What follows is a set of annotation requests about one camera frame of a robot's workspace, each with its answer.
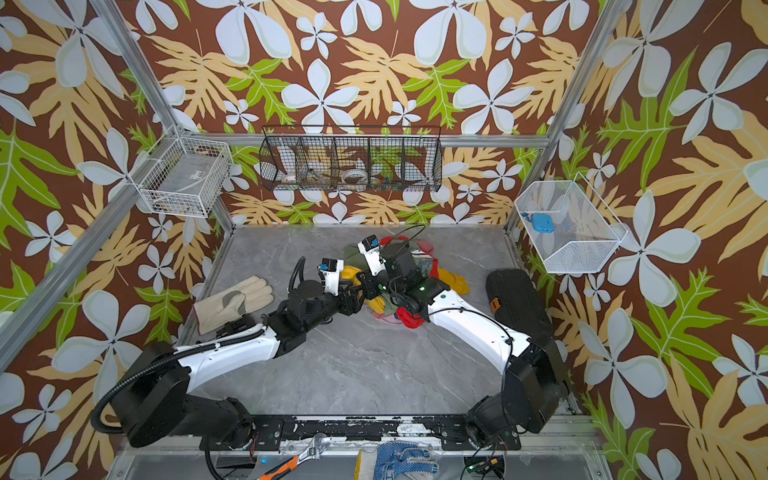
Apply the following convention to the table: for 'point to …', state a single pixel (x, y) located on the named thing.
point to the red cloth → (410, 317)
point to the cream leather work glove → (215, 312)
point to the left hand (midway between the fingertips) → (361, 281)
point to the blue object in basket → (542, 223)
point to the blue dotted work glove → (391, 459)
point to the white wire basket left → (185, 178)
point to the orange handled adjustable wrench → (312, 452)
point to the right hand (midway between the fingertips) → (355, 274)
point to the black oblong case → (518, 304)
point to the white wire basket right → (586, 232)
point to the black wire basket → (348, 158)
